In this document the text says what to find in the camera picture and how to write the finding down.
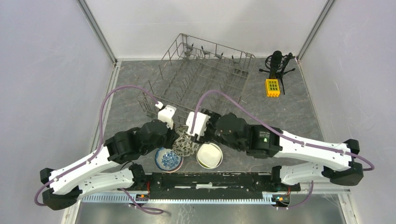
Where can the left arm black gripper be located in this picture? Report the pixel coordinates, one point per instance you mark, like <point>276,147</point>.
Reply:
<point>168,144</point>

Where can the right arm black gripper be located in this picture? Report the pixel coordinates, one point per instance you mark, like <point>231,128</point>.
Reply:
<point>214,118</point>

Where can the floral brown patterned bowl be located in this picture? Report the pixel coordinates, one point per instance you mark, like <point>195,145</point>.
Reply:
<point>183,146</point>

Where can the grey wire dish rack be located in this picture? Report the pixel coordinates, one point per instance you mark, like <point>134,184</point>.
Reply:
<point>191,66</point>

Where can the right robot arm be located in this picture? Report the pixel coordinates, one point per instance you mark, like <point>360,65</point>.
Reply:
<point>321,160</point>

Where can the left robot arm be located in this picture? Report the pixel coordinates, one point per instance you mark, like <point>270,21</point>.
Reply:
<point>63,187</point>

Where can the white upper bowl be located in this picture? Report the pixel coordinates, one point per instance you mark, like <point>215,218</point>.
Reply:
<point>182,130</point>

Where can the blue floral bowl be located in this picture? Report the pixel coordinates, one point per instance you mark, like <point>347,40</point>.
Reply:
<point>160,153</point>

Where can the green and white bowl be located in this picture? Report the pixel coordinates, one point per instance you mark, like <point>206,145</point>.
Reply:
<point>209,155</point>

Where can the white outer bowl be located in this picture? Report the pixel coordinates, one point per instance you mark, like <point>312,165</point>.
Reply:
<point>201,165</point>

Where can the yellow block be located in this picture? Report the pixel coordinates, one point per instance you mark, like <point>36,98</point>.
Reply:
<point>272,88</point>

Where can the black microphone on tripod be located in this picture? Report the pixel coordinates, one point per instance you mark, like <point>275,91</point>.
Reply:
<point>276,64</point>

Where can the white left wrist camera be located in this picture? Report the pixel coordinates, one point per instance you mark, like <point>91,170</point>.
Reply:
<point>165,114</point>

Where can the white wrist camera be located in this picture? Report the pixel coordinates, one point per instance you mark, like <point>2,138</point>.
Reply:
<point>165,114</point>
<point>200,124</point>

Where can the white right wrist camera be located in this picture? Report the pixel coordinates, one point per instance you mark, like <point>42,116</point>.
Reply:
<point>200,124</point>

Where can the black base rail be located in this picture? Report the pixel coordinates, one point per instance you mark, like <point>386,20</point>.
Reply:
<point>228,185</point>

